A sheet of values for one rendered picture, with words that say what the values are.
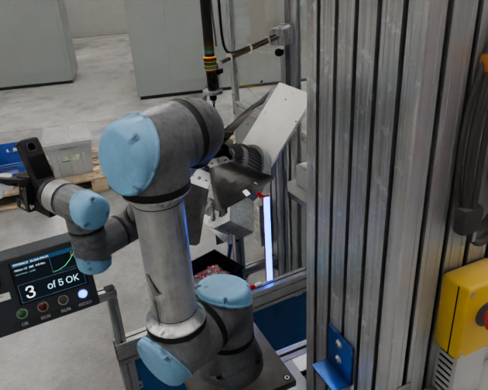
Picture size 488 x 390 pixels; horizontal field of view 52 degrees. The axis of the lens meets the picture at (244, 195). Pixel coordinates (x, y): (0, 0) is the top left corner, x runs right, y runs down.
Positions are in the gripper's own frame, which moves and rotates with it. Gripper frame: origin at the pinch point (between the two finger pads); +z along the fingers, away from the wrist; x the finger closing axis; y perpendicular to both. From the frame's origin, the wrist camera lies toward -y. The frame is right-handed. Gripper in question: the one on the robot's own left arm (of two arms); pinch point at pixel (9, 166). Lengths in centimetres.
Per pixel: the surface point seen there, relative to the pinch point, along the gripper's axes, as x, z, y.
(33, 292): -2.6, -9.0, 30.4
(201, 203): 73, 6, 32
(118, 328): 20, -11, 52
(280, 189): 114, -1, 36
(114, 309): 19, -11, 45
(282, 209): 117, -1, 46
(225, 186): 68, -10, 20
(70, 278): 5.6, -12.3, 28.8
